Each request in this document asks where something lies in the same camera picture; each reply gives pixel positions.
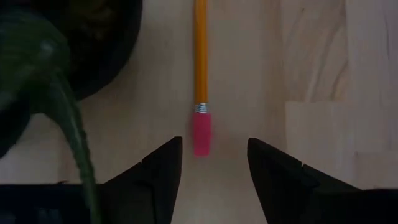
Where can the potted succulent plant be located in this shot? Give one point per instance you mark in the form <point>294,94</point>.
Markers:
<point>77,46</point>

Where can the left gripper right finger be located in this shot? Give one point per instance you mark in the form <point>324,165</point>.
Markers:
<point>286,193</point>

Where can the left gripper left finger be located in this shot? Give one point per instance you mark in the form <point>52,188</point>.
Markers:
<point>155,186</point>

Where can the orange pencil pink eraser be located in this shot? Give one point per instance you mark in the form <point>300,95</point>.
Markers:
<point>201,62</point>

